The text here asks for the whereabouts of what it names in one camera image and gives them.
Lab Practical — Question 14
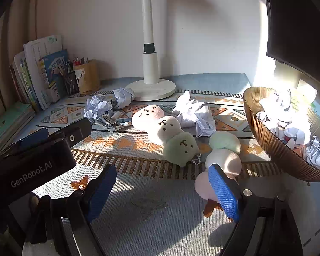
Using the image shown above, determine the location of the dango plush with faces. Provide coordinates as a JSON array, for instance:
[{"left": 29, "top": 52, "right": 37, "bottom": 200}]
[{"left": 131, "top": 105, "right": 202, "bottom": 168}]

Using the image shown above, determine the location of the row of upright books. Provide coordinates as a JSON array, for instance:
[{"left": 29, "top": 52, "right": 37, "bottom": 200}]
[{"left": 9, "top": 35, "right": 70, "bottom": 111}]

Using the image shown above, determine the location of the printed blue-grey wrapper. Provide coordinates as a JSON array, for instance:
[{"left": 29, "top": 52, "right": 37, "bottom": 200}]
[{"left": 95, "top": 109, "right": 132, "bottom": 132}]

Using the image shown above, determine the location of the white desk lamp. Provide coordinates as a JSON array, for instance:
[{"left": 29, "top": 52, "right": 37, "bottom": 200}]
[{"left": 124, "top": 0, "right": 176, "bottom": 102}]

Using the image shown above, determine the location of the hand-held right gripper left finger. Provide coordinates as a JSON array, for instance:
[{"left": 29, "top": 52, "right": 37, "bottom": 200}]
[{"left": 24, "top": 164, "right": 117, "bottom": 256}]

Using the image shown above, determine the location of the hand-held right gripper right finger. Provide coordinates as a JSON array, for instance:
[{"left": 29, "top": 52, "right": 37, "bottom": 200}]
[{"left": 208, "top": 164, "right": 303, "bottom": 256}]

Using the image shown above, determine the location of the black monitor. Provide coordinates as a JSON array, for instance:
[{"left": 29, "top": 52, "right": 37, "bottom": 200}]
[{"left": 261, "top": 0, "right": 320, "bottom": 91}]

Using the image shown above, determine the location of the stack of flat green books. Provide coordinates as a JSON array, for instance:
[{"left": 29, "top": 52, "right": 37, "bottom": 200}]
[{"left": 0, "top": 101, "right": 36, "bottom": 155}]

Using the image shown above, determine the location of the kraft paper pen holder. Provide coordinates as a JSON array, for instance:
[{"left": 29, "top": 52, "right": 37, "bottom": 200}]
[{"left": 74, "top": 59, "right": 100, "bottom": 94}]

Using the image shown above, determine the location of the patterned woven table mat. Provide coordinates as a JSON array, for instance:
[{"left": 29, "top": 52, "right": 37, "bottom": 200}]
[{"left": 0, "top": 73, "right": 320, "bottom": 256}]

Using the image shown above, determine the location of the black mesh pen holder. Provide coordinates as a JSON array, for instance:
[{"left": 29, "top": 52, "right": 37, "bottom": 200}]
[{"left": 61, "top": 71, "right": 80, "bottom": 95}]

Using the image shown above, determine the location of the heap of papers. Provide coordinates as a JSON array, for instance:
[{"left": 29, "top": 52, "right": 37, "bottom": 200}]
[{"left": 256, "top": 89, "right": 320, "bottom": 170}]

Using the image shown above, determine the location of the white paper sheet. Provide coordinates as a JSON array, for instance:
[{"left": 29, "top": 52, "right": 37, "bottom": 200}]
[{"left": 172, "top": 91, "right": 216, "bottom": 138}]

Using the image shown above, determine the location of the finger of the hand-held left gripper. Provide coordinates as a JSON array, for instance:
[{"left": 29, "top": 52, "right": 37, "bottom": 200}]
[
  {"left": 0, "top": 127, "right": 49, "bottom": 156},
  {"left": 49, "top": 117, "right": 92, "bottom": 148}
]

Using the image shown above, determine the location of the brown wicker basket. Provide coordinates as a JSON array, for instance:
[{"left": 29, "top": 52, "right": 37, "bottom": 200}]
[{"left": 243, "top": 86, "right": 320, "bottom": 183}]

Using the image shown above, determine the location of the white paper ball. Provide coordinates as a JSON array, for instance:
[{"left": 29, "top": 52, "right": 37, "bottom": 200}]
[
  {"left": 113, "top": 87, "right": 136, "bottom": 109},
  {"left": 84, "top": 95, "right": 113, "bottom": 119}
]

